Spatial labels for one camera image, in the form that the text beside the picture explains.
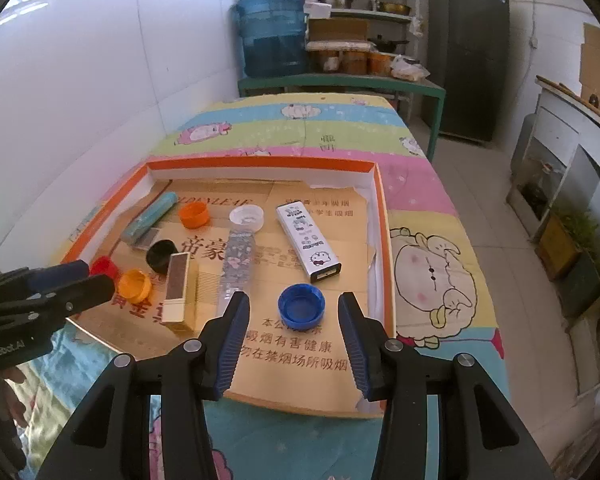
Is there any white cartoon-printed box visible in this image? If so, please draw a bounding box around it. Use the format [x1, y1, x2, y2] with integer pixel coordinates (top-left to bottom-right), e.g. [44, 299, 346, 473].
[276, 200, 342, 283]

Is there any orange-rimmed shallow cardboard tray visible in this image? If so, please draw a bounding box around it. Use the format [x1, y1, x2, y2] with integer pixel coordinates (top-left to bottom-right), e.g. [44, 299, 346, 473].
[60, 156, 397, 418]

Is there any clear floral plastic case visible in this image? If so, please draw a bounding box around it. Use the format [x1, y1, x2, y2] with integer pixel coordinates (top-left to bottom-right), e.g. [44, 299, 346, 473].
[214, 227, 258, 318]

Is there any red bottle cap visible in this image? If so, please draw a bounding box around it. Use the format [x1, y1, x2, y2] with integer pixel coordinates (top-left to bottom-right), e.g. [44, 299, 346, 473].
[89, 256, 120, 281]

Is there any white kitchen counter cabinet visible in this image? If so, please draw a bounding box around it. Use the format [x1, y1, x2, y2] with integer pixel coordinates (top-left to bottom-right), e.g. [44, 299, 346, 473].
[505, 75, 600, 396]

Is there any white bottle cap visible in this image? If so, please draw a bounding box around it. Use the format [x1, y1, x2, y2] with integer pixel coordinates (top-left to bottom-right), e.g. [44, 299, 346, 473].
[229, 205, 265, 233]

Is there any gold matchbox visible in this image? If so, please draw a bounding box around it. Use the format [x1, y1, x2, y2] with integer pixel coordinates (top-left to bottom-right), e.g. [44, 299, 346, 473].
[161, 252, 201, 335]

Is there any teal cylindrical tube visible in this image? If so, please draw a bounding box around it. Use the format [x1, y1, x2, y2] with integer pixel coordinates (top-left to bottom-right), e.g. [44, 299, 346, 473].
[120, 191, 178, 245]

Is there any blue water jug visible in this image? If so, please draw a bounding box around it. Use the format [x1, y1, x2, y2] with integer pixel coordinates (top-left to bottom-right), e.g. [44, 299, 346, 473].
[236, 0, 308, 78]

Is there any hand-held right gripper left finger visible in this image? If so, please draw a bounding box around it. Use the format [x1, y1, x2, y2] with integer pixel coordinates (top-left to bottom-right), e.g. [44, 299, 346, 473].
[32, 290, 252, 480]

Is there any blue bottle cap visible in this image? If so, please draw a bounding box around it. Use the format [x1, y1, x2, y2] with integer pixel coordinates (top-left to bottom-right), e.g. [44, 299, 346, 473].
[277, 284, 327, 331]

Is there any green metal table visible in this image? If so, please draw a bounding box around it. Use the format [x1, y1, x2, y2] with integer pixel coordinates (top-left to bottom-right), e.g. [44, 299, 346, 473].
[237, 72, 447, 161]

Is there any black bottle cap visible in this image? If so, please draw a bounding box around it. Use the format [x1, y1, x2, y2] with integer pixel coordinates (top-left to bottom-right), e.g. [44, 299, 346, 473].
[146, 240, 178, 275]

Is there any cartoon printed blanket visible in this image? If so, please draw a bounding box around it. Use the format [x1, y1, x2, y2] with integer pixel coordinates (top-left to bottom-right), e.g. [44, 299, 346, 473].
[10, 92, 511, 480]

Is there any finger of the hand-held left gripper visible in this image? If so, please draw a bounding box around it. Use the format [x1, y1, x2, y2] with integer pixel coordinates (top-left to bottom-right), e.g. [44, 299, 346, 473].
[0, 259, 91, 302]
[0, 274, 117, 328]

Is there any black frying pan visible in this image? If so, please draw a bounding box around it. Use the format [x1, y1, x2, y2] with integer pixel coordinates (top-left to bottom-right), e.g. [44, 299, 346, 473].
[367, 35, 410, 53]

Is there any brown cardboard box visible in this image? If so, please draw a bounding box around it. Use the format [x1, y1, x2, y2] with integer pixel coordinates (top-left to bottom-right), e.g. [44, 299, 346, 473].
[307, 18, 370, 42]

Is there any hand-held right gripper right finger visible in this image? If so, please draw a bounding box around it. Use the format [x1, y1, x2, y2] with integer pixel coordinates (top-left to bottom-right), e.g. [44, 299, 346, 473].
[337, 291, 556, 480]

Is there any cardboard sheet on wall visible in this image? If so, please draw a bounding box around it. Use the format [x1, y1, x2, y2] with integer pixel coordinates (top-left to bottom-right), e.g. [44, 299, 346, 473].
[580, 22, 600, 106]

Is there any flattened printed cardboard sheet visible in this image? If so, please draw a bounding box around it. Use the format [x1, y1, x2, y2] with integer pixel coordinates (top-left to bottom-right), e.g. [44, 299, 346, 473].
[75, 180, 381, 416]

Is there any green planter with plant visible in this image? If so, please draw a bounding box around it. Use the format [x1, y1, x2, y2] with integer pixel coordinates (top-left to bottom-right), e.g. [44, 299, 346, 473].
[560, 250, 600, 318]

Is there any white plastic bag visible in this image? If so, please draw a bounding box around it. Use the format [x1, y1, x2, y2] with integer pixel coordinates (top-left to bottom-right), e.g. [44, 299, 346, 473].
[390, 55, 430, 81]

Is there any orange bottle cap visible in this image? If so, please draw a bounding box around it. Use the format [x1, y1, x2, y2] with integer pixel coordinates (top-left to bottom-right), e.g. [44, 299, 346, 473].
[117, 269, 153, 303]
[178, 202, 211, 230]

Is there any glass jar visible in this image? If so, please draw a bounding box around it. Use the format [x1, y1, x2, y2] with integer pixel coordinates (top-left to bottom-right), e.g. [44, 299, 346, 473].
[522, 162, 556, 211]

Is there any dark refrigerator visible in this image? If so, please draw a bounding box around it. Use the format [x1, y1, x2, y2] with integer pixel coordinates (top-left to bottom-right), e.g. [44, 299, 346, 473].
[426, 0, 511, 143]

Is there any yellow planter with plant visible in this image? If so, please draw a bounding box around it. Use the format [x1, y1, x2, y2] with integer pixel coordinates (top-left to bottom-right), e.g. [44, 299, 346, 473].
[535, 212, 583, 281]

